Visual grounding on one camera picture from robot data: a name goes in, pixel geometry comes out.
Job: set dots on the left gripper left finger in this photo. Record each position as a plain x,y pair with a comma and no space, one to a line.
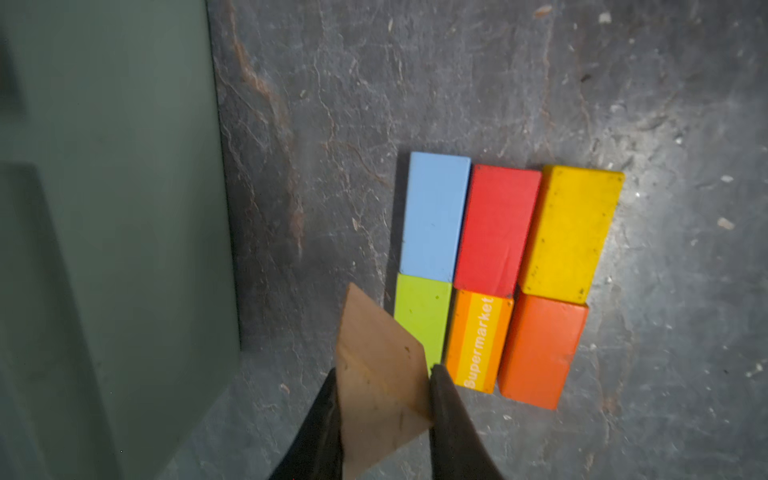
316,451

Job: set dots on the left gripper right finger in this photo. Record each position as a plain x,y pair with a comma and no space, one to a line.
456,451

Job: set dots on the small tan cube block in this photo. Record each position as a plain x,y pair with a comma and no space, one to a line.
383,384

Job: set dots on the orange yellow supermarket block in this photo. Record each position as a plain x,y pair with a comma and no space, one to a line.
477,336

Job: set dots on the green block top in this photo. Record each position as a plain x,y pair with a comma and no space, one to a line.
422,308

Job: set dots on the red block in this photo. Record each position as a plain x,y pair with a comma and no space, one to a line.
499,212

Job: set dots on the light blue block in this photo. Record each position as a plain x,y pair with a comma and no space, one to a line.
435,204

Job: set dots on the translucent plastic storage box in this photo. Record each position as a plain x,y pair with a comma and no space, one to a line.
118,313

